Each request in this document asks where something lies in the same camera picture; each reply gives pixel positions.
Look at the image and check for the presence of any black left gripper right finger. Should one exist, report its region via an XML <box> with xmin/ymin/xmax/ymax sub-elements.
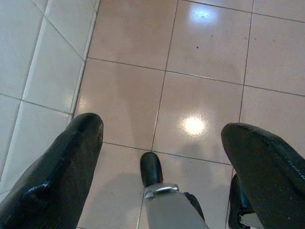
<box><xmin>221</xmin><ymin>122</ymin><xmax>305</xmax><ymax>229</ymax></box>

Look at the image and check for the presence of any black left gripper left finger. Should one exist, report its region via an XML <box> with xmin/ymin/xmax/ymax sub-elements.
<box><xmin>0</xmin><ymin>113</ymin><xmax>104</xmax><ymax>229</ymax></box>

